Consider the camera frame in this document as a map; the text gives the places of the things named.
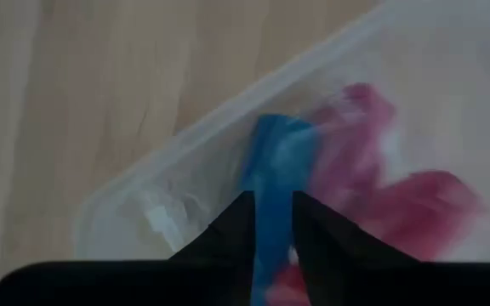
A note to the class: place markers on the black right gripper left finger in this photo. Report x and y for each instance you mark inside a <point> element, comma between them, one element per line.
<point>228,238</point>

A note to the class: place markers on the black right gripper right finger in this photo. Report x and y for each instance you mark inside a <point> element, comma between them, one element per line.
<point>334,246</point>

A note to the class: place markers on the clear zip plastic bag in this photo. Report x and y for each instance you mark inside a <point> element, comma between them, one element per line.
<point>177,212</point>

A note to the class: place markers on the blue bandage strip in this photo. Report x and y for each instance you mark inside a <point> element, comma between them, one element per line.
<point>279,157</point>

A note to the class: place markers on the red bandage roll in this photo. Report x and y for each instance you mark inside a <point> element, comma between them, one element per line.
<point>428,208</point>

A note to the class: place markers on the clear plastic container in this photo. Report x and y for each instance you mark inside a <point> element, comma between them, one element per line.
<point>211,123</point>

